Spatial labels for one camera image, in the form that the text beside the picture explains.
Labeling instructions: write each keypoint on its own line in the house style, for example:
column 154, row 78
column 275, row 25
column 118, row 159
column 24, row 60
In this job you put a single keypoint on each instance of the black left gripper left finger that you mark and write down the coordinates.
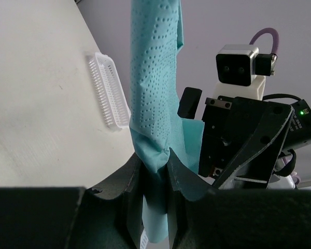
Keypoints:
column 107, row 215

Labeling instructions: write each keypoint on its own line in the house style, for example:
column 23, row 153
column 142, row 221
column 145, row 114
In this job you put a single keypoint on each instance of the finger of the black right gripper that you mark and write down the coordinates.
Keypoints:
column 254, row 135
column 189, row 102

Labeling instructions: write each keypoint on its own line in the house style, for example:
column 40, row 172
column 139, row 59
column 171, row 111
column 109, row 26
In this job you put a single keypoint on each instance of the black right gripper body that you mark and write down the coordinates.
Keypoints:
column 214, row 118

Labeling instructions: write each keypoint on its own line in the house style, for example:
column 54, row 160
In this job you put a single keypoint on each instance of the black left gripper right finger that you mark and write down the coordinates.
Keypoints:
column 202, row 217

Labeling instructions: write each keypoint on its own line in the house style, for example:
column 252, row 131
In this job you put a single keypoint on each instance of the light blue paper napkin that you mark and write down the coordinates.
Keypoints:
column 156, row 129

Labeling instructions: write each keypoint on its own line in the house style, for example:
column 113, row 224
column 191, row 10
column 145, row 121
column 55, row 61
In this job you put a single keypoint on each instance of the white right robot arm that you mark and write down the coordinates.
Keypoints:
column 249, row 143

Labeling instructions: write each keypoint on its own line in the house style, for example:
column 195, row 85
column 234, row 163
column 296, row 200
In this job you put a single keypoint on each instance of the white utensil tray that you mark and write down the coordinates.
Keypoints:
column 112, row 103

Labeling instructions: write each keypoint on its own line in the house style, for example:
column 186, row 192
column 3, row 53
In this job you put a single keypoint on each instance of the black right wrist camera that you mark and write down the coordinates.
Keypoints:
column 240, row 64

